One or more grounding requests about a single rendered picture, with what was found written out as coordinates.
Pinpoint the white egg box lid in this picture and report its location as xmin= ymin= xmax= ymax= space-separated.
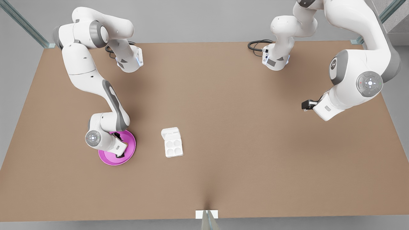
xmin=161 ymin=127 xmax=181 ymax=141

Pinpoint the white egg box tray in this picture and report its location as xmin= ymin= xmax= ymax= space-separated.
xmin=164 ymin=138 xmax=184 ymax=158

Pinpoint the magenta round plate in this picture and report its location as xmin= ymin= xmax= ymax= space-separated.
xmin=98 ymin=129 xmax=136 ymax=166

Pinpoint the black cable loop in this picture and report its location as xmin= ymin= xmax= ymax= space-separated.
xmin=248 ymin=39 xmax=275 ymax=58
xmin=105 ymin=41 xmax=136 ymax=60

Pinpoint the silver frame post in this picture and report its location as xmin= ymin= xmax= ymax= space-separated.
xmin=0 ymin=0 xmax=56 ymax=49
xmin=351 ymin=0 xmax=408 ymax=45
xmin=196 ymin=210 xmax=219 ymax=230

